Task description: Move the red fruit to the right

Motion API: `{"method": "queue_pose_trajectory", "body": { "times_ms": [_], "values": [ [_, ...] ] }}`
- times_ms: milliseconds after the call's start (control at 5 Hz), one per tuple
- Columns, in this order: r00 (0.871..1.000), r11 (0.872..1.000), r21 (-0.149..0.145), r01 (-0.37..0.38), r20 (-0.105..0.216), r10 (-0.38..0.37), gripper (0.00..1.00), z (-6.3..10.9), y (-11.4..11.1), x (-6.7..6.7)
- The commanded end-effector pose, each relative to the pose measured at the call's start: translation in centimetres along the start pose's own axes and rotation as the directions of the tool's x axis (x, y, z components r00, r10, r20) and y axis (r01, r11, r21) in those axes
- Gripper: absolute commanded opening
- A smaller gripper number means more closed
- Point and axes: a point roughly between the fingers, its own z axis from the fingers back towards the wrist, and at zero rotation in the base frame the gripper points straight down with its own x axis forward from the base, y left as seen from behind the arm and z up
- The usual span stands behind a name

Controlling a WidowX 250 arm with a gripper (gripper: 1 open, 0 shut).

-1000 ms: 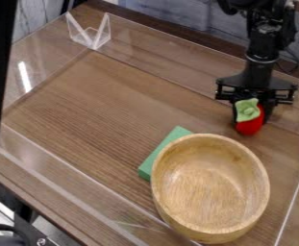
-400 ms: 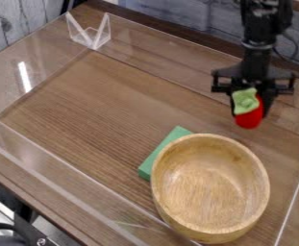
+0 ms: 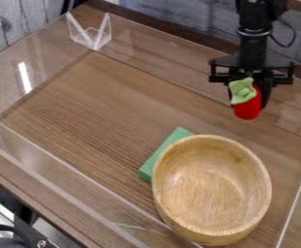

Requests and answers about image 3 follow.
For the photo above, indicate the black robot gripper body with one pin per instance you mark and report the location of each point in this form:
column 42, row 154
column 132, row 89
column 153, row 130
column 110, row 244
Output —
column 230, row 67

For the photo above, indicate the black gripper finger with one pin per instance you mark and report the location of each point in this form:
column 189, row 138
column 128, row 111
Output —
column 265, row 85
column 233, row 90

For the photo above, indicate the red felt fruit green leaves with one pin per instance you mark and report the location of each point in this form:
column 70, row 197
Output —
column 248, row 106

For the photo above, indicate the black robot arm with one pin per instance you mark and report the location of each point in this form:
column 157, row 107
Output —
column 257, row 15

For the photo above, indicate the round wooden bowl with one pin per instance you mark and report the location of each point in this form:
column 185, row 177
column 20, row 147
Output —
column 210, row 189

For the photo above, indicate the clear acrylic tray wall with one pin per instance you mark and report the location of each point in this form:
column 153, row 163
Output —
column 85, row 113

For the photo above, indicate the black metal mount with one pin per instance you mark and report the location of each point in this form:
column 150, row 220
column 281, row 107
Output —
column 37, row 240

